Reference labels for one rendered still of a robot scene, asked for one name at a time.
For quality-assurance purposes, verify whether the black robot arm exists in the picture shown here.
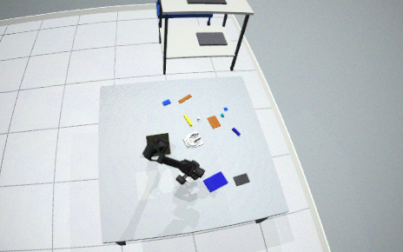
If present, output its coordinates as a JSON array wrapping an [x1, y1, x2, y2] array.
[[142, 136, 205, 180]]

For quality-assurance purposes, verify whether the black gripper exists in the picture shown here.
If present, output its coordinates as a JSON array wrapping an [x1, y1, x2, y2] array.
[[176, 160, 200, 185]]

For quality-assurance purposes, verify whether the orange flat bar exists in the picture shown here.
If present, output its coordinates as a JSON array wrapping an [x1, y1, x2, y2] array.
[[178, 94, 191, 103]]

